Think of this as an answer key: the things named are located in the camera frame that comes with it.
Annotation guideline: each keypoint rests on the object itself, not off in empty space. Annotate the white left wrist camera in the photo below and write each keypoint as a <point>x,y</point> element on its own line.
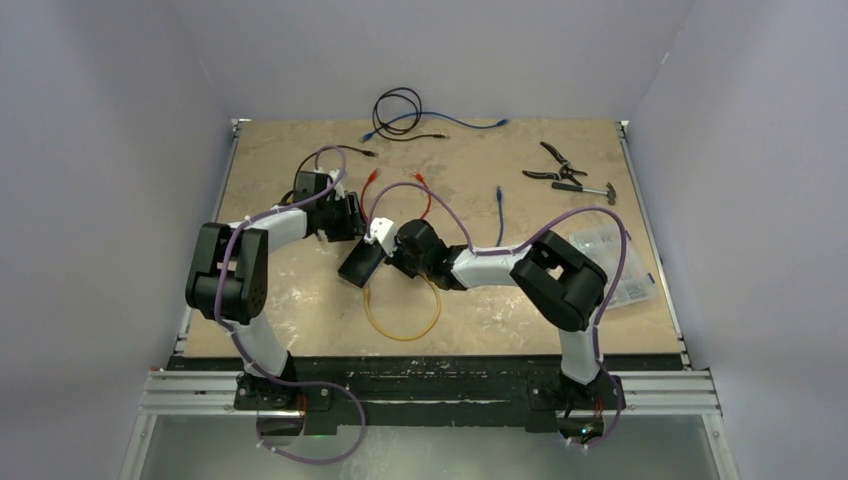
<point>337,177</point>

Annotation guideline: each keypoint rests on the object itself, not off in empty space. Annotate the clear plastic screw box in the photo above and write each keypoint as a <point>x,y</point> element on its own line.
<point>601,244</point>

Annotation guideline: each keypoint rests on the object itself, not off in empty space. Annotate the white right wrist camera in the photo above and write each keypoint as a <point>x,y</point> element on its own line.
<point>382,231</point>

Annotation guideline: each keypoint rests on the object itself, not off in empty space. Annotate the aluminium table edge rail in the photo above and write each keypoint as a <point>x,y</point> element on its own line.
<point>621,127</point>

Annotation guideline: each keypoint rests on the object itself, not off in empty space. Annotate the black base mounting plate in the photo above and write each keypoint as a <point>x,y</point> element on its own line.
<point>521,391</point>

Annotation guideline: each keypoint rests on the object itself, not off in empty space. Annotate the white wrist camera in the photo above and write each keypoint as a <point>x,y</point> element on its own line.
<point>337,177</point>
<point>382,231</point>

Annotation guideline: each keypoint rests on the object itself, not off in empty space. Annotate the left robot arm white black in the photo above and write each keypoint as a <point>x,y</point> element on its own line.
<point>229,272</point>

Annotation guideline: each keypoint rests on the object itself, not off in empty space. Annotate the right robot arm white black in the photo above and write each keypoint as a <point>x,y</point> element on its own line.
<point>566,287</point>

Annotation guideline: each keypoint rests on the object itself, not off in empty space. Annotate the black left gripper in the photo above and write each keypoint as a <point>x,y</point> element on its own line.
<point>353,224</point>

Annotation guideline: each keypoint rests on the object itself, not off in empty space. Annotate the aluminium front frame rails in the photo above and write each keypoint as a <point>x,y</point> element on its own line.
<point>672,428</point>

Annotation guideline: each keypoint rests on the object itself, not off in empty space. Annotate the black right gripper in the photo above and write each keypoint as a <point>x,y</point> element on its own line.
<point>396,259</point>

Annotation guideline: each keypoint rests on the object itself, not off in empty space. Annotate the claw hammer black handle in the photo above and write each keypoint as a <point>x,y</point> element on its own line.
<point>609,192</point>

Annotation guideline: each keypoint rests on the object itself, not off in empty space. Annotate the black network switch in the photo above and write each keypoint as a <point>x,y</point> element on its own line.
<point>361,263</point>

